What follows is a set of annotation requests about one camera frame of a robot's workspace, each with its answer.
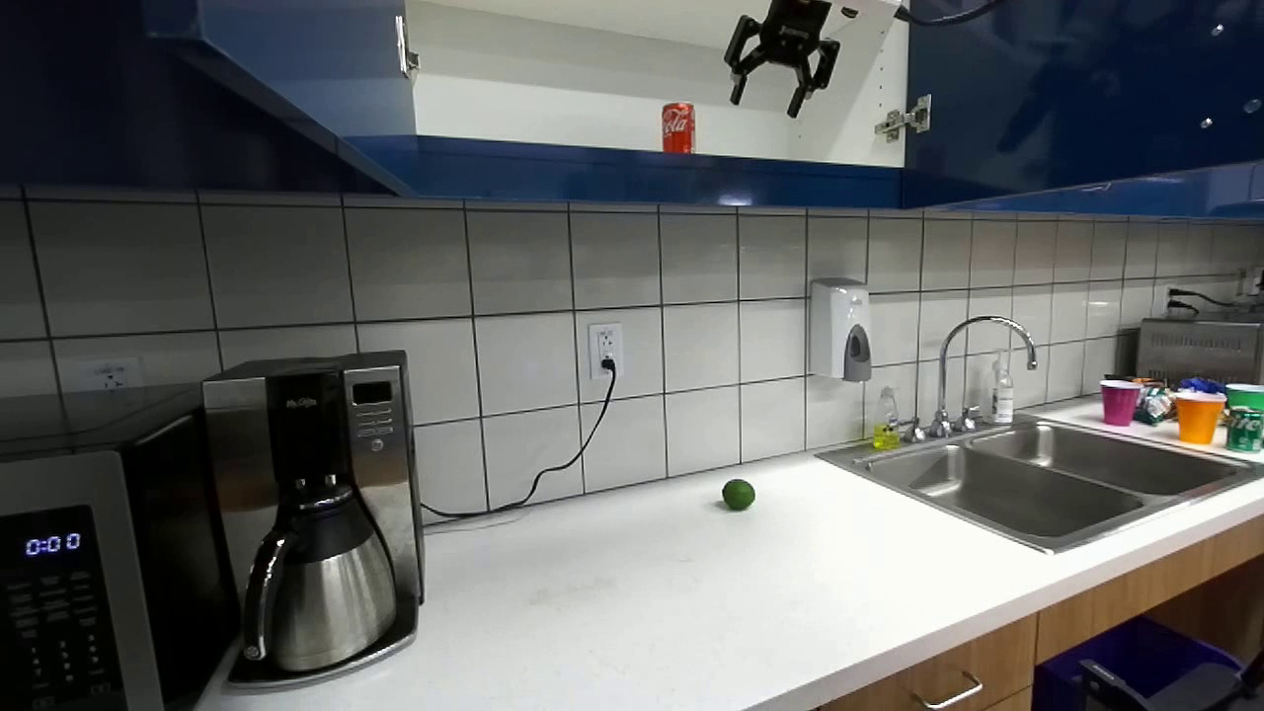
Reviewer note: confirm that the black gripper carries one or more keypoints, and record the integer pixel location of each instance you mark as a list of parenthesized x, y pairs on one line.
[(796, 27)]

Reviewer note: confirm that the red soda can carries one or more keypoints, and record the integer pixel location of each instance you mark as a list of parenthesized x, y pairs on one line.
[(677, 129)]

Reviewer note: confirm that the metal cabinet hinge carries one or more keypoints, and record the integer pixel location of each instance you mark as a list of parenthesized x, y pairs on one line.
[(907, 119), (405, 42)]

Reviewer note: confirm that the chrome gooseneck faucet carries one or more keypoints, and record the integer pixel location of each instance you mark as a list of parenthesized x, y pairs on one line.
[(986, 318)]

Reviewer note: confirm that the yellow dish soap bottle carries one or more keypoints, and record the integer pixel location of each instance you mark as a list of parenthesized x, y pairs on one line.
[(882, 434)]

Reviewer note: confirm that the white pump soap bottle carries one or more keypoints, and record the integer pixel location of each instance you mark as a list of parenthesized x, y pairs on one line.
[(1007, 401)]

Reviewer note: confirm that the green lime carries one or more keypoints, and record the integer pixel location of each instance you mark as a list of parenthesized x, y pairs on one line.
[(742, 495)]

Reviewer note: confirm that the pink plastic cup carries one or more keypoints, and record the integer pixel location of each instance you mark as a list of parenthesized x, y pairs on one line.
[(1119, 401)]

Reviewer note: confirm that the stainless steel double sink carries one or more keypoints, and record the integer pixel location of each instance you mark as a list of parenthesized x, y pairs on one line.
[(1030, 495)]

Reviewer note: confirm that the stainless steel countertop appliance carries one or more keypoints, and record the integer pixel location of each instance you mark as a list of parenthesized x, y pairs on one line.
[(1199, 354)]

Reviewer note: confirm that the black steel coffee maker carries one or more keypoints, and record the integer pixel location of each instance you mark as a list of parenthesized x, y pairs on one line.
[(376, 421)]

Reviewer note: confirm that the orange plastic cup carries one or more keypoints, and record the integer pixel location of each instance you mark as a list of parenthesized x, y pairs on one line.
[(1199, 421)]

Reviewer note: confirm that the green plastic cup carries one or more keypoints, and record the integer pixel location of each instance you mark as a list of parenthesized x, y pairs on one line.
[(1246, 413)]

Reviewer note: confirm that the wooden base cabinet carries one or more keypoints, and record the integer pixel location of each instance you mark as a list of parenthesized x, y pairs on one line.
[(1119, 597)]

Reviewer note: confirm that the blue plastic bin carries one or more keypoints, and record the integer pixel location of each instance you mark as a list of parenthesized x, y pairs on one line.
[(1130, 659)]

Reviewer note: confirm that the stainless steel coffee carafe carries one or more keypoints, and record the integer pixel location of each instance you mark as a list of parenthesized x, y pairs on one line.
[(329, 596)]

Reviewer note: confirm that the black microwave oven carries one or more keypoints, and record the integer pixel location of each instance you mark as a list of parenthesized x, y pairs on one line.
[(82, 579)]

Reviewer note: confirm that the white open wall cabinet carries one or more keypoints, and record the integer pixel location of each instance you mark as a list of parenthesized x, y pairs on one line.
[(556, 113)]

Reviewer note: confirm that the white wall soap dispenser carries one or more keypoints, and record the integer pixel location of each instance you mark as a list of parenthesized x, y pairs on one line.
[(839, 330)]

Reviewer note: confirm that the white wall outlet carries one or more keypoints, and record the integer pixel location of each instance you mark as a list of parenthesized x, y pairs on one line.
[(606, 348)]

